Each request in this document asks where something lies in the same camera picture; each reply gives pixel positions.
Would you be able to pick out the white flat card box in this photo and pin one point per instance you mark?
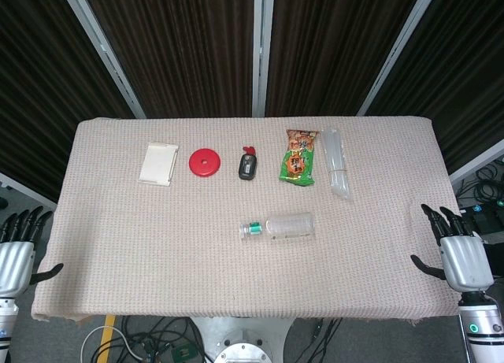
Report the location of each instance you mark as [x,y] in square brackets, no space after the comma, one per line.
[157,164]

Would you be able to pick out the aluminium partition post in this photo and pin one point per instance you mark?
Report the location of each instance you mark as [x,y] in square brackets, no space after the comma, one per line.
[263,48]
[102,50]
[397,48]

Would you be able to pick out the black device with green light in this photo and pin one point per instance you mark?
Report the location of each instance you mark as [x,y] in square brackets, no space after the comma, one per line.
[482,215]

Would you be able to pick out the green snack packet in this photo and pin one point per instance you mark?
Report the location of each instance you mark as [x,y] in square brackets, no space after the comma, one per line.
[297,162]

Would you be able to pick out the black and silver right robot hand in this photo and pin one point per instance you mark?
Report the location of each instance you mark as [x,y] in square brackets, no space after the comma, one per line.
[466,260]

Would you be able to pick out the black key fob red top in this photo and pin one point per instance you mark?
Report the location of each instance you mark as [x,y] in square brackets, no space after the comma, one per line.
[247,167]

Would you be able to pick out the green circuit board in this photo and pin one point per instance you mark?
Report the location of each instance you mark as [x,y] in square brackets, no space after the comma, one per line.
[184,353]

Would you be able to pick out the clear plastic bottle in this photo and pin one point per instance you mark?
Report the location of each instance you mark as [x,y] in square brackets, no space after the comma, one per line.
[291,226]

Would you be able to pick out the red round disc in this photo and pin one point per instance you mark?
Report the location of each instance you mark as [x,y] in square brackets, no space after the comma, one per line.
[204,168]

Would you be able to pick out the dark brown corrugated panel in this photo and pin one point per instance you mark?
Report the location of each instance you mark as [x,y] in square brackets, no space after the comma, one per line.
[181,48]
[47,83]
[330,48]
[453,71]

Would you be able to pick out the clear plastic straw bundle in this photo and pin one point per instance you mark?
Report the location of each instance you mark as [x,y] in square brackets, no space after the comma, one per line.
[336,158]

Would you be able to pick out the aluminium partition base rail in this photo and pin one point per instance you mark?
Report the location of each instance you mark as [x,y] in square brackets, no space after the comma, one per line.
[23,187]
[478,162]

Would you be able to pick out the pink woven tablecloth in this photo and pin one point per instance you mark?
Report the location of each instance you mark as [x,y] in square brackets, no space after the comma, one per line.
[157,241]

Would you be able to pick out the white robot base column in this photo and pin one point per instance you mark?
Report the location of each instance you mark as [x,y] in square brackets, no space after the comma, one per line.
[240,339]

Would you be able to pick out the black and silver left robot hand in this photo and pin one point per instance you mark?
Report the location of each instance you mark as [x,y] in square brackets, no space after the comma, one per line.
[15,264]

